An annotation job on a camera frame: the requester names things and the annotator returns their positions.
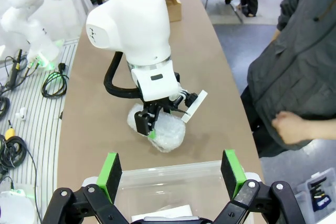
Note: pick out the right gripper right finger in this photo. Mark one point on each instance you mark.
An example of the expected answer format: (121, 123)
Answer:
(231, 174)

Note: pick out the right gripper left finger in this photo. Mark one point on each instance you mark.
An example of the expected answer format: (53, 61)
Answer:
(110, 176)

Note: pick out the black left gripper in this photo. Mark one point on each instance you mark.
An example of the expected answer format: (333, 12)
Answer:
(162, 104)

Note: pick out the loosely bubble-wrapped clock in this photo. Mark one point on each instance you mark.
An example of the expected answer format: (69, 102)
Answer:
(168, 134)

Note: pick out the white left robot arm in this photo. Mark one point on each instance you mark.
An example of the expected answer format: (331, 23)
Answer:
(131, 24)

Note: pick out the person's left forearm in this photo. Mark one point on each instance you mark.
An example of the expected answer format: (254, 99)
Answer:
(323, 129)

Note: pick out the person's left hand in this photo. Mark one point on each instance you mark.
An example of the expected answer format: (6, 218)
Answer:
(291, 128)

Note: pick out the clear plastic container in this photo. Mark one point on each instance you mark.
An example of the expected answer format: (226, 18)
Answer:
(170, 182)

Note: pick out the clear plastic parts organizer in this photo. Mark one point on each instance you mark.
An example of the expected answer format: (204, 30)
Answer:
(317, 195)

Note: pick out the small white plug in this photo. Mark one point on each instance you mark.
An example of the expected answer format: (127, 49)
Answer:
(21, 113)

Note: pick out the open cardboard box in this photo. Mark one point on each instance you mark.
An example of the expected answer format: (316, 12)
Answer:
(174, 6)

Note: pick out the person in grey jacket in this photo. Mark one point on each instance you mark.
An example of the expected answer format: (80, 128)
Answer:
(294, 64)

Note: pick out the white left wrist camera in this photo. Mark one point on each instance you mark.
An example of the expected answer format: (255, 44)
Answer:
(195, 106)

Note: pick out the ribbed aluminium base plate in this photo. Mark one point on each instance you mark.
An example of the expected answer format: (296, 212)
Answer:
(39, 142)

